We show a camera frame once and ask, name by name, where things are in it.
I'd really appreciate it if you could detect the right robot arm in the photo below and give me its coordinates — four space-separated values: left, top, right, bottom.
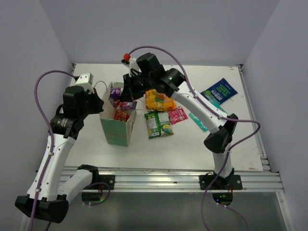
120 53 237 189

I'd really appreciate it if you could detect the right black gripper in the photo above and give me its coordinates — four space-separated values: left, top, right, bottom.
121 71 154 102

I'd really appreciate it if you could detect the red snack packet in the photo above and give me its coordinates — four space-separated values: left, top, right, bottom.
114 110 130 123

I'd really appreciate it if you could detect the orange yellow snack packet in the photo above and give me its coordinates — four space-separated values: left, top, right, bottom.
144 89 177 112

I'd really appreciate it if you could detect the dark blue chips packet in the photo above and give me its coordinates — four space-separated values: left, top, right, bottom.
201 78 238 106

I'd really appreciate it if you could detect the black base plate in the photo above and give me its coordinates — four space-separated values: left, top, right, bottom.
199 173 243 190
84 175 115 192

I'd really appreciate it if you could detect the purple snack packet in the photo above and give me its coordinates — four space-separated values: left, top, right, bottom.
109 87 137 111

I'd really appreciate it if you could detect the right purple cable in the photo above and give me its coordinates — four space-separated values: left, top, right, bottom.
128 46 262 231

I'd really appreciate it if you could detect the pink snack packet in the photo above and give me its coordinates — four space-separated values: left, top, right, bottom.
168 106 188 125

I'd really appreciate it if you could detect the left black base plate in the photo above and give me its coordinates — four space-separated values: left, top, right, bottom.
84 175 115 192

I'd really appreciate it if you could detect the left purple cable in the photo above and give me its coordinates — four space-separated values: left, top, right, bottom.
27 70 77 231

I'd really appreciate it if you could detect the purple cable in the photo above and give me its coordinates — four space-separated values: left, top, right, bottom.
27 70 77 231
128 46 262 231

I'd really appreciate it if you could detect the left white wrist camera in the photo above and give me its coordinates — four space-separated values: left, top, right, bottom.
75 73 94 93

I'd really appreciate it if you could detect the teal candy packet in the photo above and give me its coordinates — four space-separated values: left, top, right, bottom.
189 113 208 132

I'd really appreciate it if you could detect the green paper bag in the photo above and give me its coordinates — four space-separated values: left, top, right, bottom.
100 81 146 147

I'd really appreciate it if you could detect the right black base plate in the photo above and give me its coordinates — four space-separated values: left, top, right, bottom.
199 173 243 190

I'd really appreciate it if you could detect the green snack packet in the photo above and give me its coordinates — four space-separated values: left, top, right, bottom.
144 112 174 139

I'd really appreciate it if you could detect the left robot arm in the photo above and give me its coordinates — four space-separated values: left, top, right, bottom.
15 85 103 223

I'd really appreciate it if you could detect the aluminium mounting rail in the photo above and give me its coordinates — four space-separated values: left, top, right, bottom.
35 166 284 193

